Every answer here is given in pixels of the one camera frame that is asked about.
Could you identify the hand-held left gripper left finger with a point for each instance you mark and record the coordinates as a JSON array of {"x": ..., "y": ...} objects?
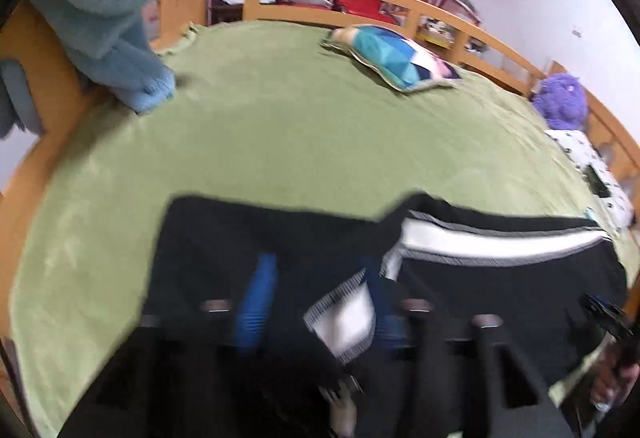
[{"x": 255, "y": 303}]

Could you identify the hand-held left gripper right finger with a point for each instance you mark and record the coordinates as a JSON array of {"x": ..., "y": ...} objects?
[{"x": 386, "y": 318}]

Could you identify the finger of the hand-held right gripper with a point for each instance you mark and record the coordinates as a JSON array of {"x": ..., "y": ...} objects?
[{"x": 597, "y": 305}]

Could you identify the black pants with white waistband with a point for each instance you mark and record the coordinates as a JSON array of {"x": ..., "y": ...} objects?
[{"x": 500, "y": 288}]

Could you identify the white floral pillow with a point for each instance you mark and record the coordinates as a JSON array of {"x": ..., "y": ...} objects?
[{"x": 575, "y": 145}]

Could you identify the green fleece blanket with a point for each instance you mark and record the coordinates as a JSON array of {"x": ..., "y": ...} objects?
[{"x": 300, "y": 143}]

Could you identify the purple plush toy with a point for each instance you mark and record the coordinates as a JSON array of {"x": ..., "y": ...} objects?
[{"x": 560, "y": 100}]

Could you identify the geometric patterned cushion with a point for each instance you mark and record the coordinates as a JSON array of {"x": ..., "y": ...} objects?
[{"x": 395, "y": 53}]

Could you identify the grey hanging cloth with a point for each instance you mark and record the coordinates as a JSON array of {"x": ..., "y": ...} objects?
[{"x": 15, "y": 93}]

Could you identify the white wall switch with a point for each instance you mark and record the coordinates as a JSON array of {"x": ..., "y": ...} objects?
[{"x": 576, "y": 33}]

